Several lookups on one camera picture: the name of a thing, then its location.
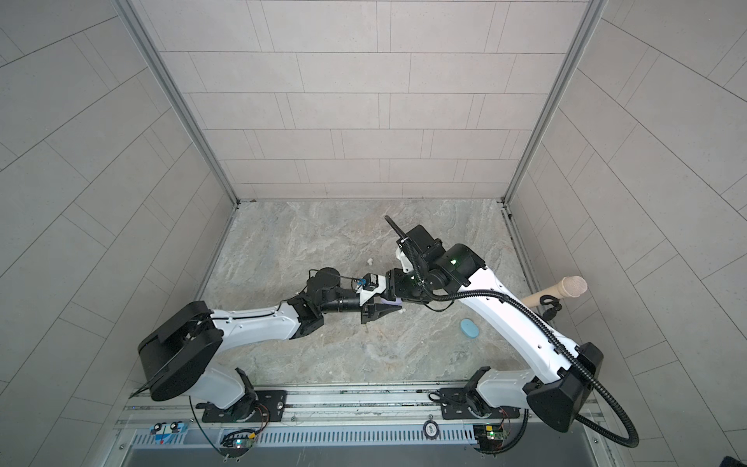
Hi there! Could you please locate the light blue earbud charging case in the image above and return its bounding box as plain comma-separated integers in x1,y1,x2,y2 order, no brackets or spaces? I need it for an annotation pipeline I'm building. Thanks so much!
460,318,480,339

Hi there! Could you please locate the purple earbud charging case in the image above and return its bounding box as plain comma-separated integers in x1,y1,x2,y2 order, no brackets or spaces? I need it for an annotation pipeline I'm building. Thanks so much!
379,298,403,307

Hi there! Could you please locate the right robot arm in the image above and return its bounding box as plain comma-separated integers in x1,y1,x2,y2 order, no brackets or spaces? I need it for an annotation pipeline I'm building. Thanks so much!
387,226,611,432

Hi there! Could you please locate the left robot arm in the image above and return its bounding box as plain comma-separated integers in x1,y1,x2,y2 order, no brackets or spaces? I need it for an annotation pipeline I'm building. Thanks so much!
137,268,406,421

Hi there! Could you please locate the small round speaker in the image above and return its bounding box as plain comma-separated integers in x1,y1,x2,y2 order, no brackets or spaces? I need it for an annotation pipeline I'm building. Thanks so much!
422,420,441,440

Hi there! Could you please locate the black round stand base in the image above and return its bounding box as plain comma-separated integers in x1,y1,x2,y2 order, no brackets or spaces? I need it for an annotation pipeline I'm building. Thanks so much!
539,295,563,322

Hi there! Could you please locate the right green circuit board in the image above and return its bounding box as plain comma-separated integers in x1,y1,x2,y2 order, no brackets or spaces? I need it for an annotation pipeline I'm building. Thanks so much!
473,424,508,455

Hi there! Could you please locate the green circuit board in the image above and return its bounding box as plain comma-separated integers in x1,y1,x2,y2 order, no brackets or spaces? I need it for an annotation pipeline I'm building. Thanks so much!
221,428,258,456
473,424,508,455

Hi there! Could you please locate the left green circuit board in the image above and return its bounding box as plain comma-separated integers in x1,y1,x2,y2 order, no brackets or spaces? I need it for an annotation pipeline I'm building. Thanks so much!
221,428,258,456

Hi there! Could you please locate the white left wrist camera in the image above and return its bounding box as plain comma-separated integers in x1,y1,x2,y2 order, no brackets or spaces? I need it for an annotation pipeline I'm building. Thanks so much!
355,274,386,307

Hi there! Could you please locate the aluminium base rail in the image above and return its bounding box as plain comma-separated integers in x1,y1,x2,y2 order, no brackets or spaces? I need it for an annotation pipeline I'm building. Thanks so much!
113,381,605,430

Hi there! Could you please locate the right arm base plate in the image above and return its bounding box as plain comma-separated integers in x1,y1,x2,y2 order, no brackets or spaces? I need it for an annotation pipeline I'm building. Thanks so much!
428,387,521,420

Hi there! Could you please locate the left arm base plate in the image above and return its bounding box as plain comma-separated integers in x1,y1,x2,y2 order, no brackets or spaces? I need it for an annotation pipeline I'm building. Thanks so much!
196,390,288,423

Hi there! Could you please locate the beige wooden handle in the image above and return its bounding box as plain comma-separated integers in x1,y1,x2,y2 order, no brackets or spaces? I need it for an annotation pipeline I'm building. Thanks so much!
521,276,587,307

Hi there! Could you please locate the black corrugated cable conduit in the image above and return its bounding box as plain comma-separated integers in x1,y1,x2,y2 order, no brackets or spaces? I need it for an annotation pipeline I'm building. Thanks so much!
383,214,640,449

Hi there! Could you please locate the aluminium corner frame post right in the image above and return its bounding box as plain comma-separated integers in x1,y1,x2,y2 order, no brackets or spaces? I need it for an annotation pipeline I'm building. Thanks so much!
502,0,607,206

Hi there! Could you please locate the aluminium corner frame post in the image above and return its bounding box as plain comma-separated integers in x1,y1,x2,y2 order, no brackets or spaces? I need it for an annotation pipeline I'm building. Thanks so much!
112,0,240,209
502,0,607,206

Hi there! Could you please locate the aluminium corner frame post left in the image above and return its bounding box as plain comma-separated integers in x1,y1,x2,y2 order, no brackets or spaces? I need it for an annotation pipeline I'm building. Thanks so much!
112,0,240,209

